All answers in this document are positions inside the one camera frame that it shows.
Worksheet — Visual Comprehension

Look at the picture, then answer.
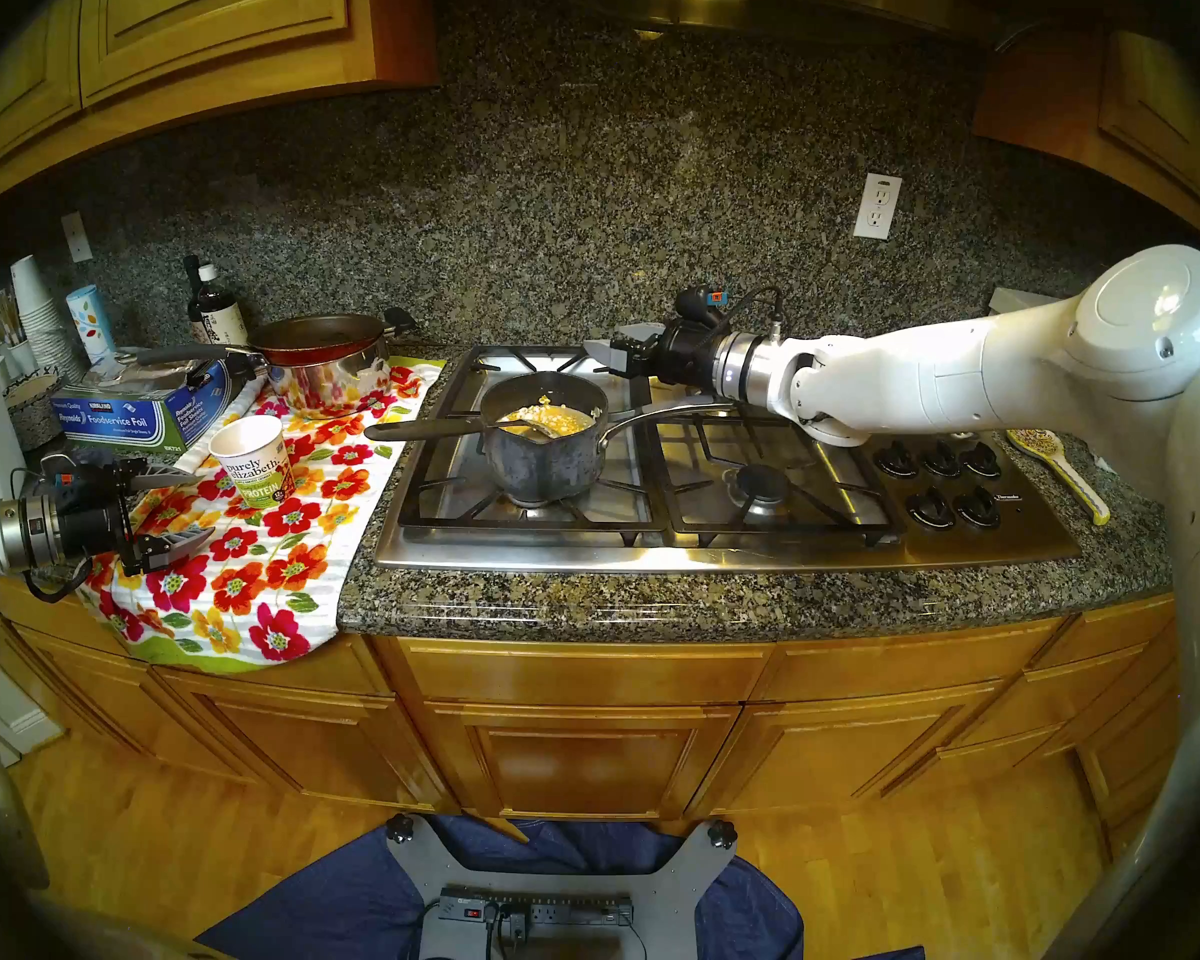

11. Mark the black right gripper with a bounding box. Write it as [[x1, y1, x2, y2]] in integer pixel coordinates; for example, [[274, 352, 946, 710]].
[[582, 313, 726, 389]]

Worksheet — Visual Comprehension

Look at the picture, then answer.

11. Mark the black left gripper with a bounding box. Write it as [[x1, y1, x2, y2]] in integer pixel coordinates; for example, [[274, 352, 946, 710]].
[[55, 453, 217, 576]]

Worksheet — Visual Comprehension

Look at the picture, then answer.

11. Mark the white paper oats cup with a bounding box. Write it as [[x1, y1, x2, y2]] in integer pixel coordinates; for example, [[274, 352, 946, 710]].
[[208, 414, 297, 510]]

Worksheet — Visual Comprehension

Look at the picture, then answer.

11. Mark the black handled metal spoon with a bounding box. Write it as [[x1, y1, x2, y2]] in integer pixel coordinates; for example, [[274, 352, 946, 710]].
[[363, 413, 561, 444]]

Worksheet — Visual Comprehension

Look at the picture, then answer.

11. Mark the shiny steel pot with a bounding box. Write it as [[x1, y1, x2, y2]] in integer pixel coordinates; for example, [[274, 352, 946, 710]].
[[265, 308, 421, 417]]

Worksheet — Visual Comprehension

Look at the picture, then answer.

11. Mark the yellow ceramic spoon rest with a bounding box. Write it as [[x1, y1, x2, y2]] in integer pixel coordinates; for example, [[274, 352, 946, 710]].
[[1005, 428, 1111, 526]]

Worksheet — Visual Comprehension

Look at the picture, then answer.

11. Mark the grain mix in saucepan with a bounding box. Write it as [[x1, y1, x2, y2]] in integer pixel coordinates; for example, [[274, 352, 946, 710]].
[[505, 396, 596, 439]]

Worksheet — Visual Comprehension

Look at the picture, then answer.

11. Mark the blue foil sheet box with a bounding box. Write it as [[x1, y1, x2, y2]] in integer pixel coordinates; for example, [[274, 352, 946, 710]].
[[48, 353, 233, 456]]

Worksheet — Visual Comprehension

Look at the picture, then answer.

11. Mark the floral kitchen towel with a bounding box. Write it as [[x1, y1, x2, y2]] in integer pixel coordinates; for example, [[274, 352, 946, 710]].
[[75, 356, 448, 674]]

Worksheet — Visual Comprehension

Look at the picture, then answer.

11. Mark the crumpled foil sheet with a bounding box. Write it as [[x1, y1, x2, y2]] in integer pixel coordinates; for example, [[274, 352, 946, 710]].
[[85, 351, 211, 389]]

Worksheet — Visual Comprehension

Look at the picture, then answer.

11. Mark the dark grey saucepan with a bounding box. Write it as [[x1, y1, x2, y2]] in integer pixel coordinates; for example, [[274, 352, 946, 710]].
[[480, 371, 736, 509]]

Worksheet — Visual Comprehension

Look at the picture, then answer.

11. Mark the patterned round canister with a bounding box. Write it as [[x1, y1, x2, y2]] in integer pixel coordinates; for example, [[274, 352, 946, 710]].
[[2, 368, 66, 452]]

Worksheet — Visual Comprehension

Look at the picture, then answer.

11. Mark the dark bottle white cap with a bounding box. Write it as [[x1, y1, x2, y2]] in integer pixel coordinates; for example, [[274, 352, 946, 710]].
[[198, 264, 249, 347]]

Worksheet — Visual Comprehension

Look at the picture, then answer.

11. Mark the white cup with wooden sticks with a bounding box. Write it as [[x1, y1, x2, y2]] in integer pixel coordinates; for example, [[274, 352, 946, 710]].
[[0, 288, 41, 379]]

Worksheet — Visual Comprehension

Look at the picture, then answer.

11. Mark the red frying pan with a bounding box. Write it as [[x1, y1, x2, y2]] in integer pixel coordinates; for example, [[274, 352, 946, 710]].
[[135, 313, 389, 371]]

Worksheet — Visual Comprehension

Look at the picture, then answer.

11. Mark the stainless gas cooktop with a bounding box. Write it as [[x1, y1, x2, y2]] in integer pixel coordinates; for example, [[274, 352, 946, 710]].
[[373, 343, 1081, 574]]

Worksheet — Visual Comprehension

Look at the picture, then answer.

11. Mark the white paper cup stack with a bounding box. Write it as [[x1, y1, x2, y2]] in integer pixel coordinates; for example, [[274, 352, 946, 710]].
[[10, 255, 86, 379]]

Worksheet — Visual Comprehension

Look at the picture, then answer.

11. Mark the wooden base cabinet run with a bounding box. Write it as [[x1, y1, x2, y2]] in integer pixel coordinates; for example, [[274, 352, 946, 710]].
[[0, 568, 1200, 859]]

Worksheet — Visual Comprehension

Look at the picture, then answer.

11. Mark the blue fabric cover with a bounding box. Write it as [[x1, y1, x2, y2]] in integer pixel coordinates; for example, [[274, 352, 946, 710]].
[[195, 816, 926, 960]]

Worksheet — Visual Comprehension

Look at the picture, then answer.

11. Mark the grey power strip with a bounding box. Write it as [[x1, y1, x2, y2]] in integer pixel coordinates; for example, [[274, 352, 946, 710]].
[[438, 888, 636, 929]]

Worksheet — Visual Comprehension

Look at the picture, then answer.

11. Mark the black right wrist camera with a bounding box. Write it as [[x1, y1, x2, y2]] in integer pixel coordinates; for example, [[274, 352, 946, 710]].
[[675, 286, 733, 331]]

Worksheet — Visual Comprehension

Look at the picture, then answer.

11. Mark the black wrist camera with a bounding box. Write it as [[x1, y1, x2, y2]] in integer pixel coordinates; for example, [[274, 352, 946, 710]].
[[40, 451, 121, 489], [675, 286, 733, 331]]

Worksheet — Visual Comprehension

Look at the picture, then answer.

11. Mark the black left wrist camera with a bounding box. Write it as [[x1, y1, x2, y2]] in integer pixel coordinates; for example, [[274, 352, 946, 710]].
[[40, 451, 121, 489]]

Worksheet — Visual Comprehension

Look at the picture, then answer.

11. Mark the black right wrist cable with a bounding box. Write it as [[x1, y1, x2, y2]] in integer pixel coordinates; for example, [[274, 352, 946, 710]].
[[725, 286, 789, 347]]

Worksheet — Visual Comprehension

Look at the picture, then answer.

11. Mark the white wall outlet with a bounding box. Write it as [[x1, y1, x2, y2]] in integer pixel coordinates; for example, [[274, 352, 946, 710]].
[[853, 172, 903, 241]]

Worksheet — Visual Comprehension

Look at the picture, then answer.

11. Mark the wooden wall cabinet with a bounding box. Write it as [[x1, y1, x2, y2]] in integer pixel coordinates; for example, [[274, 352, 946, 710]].
[[972, 28, 1200, 259], [0, 0, 439, 219]]

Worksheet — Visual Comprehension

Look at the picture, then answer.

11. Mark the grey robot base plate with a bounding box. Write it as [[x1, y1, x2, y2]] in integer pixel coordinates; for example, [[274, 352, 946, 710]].
[[385, 813, 739, 960]]

